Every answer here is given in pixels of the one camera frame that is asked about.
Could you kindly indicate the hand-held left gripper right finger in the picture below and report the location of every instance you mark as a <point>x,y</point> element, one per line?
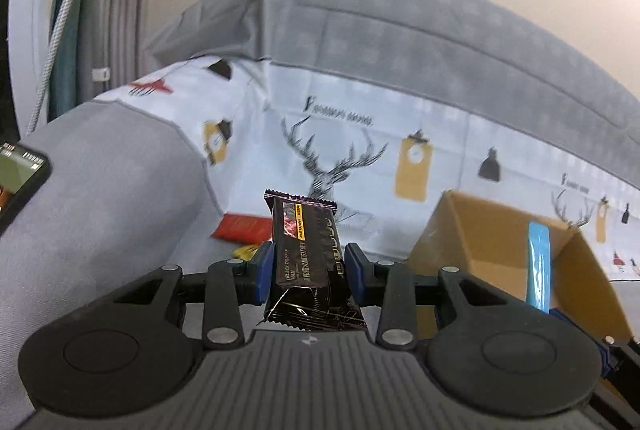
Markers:
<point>353,266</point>

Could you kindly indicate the white deer printed cloth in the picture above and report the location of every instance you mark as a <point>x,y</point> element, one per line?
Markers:
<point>425,150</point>

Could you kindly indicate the grey pleated curtain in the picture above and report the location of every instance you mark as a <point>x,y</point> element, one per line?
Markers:
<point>117,0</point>

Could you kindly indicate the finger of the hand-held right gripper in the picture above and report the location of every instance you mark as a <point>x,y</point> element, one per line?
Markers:
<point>610,345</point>

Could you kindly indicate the white plastic clip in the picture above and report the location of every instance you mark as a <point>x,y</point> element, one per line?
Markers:
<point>101,74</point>

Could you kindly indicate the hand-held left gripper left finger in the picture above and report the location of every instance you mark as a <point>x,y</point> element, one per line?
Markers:
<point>264,266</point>

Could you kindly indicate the plain red packet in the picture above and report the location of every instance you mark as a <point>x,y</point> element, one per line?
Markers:
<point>240,228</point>

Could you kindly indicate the grey checked quilt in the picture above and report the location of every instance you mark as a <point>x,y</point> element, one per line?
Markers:
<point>400,25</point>

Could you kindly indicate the black smartphone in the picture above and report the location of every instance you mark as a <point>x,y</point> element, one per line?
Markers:
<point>17,180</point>

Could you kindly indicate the cardboard box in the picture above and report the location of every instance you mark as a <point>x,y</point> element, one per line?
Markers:
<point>480,240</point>

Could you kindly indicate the black snack packet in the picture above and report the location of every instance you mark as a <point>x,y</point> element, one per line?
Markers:
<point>310,260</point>

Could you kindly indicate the light blue packet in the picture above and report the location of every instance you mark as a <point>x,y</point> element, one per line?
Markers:
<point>540,260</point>

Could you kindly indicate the yellow snack packet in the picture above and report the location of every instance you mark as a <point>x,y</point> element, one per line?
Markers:
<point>246,251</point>

